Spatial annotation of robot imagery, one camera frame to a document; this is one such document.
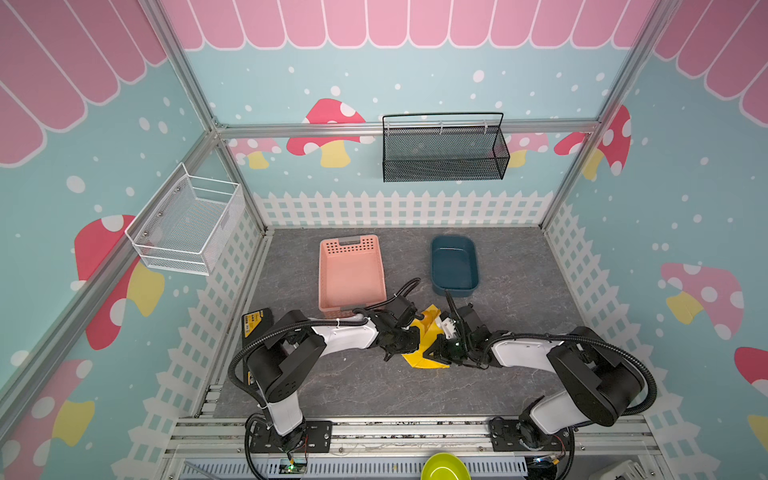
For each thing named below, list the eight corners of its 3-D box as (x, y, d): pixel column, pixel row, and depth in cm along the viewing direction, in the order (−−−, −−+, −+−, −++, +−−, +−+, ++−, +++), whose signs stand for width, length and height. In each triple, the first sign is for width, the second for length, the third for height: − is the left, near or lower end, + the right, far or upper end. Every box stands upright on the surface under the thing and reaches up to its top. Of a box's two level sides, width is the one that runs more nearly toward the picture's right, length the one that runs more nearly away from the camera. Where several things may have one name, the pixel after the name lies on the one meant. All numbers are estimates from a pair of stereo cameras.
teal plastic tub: (432, 296, 103) (434, 287, 99) (427, 245, 118) (429, 235, 113) (480, 296, 103) (484, 287, 99) (469, 245, 118) (472, 235, 113)
